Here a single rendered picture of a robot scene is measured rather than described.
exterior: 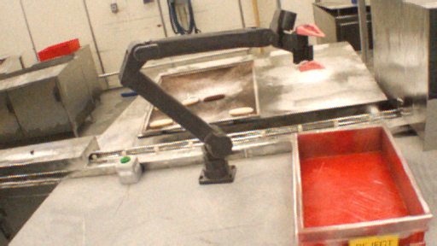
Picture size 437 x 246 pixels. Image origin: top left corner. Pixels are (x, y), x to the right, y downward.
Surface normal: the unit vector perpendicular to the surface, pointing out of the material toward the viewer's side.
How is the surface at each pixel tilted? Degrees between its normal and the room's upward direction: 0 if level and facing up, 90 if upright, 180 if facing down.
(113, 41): 88
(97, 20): 90
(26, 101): 90
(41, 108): 90
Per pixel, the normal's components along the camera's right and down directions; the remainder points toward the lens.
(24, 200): -0.05, 0.44
